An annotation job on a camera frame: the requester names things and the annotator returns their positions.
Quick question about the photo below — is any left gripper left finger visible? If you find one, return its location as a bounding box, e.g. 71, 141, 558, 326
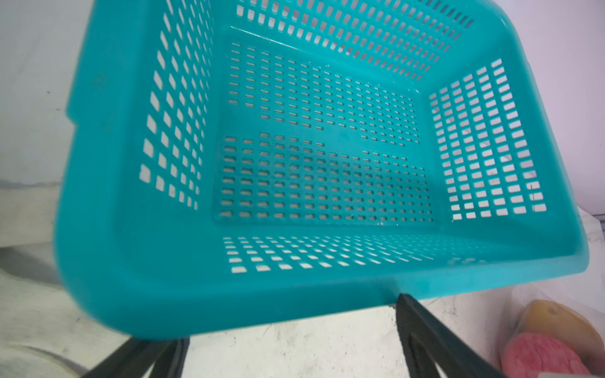
83, 338, 190, 378

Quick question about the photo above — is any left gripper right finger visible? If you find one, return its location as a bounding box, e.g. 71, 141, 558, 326
395, 294, 503, 378

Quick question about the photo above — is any pink red dragon fruit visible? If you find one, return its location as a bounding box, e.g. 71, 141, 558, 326
500, 332, 590, 377

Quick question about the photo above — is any orange yellow mango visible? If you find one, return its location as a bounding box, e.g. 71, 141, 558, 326
517, 299, 604, 362

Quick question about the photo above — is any clear zip bag blue zipper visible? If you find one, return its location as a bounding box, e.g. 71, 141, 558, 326
499, 283, 604, 377

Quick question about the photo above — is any teal plastic basket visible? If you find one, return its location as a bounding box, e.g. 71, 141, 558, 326
55, 1, 589, 340

